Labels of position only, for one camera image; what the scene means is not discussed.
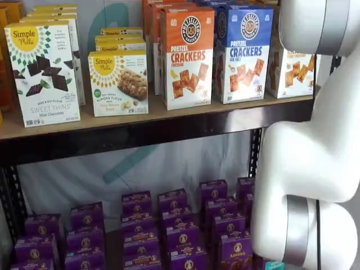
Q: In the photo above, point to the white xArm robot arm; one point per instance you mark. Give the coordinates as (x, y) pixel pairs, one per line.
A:
(309, 168)

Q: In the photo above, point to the purple Annie's snack box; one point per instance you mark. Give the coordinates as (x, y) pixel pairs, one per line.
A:
(220, 208)
(85, 242)
(182, 239)
(229, 227)
(137, 221)
(87, 216)
(213, 191)
(136, 202)
(85, 263)
(142, 259)
(35, 249)
(32, 265)
(140, 238)
(188, 261)
(172, 199)
(177, 218)
(42, 225)
(245, 187)
(236, 254)
(248, 206)

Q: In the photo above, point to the orange white pretzel crackers box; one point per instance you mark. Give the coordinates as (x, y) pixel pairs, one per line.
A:
(187, 70)
(145, 42)
(155, 56)

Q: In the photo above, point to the Simple Mills almond bars box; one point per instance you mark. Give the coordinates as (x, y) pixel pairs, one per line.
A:
(118, 84)
(118, 38)
(121, 46)
(121, 31)

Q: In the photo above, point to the yellow white pretzel crackers box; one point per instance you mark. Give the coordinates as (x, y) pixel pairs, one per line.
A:
(295, 76)

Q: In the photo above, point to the Simple Mills sweet thins box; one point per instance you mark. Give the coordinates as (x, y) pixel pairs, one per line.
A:
(47, 19)
(50, 14)
(53, 7)
(42, 84)

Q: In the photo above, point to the plain orange box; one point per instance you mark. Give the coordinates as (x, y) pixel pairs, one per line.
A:
(5, 70)
(12, 11)

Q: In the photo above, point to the teal packet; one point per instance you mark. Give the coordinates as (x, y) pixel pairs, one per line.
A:
(274, 265)

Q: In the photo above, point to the black metal shelf frame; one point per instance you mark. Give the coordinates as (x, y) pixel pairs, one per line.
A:
(112, 146)

